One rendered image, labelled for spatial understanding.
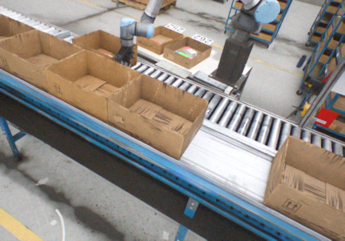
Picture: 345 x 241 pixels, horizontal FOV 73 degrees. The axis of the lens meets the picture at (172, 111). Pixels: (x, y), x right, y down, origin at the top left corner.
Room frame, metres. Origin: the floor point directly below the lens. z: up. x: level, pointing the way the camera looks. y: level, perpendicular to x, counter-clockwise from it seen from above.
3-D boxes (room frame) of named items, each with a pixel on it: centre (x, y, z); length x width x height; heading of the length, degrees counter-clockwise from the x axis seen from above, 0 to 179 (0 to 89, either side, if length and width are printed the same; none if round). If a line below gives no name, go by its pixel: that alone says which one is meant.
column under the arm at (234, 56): (1.77, -0.41, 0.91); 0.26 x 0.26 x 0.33; 64
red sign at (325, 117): (1.29, -0.96, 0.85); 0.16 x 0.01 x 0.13; 69
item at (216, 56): (2.03, -0.09, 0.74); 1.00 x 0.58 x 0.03; 64
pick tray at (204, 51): (2.00, -0.04, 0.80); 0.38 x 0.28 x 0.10; 151
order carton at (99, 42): (1.63, 0.60, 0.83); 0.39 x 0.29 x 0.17; 66
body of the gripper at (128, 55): (1.50, 0.39, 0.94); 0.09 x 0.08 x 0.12; 159
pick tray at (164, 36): (2.15, 0.24, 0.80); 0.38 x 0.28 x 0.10; 152
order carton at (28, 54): (1.16, 0.80, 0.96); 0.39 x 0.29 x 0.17; 69
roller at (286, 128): (1.07, -0.71, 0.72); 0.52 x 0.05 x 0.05; 159
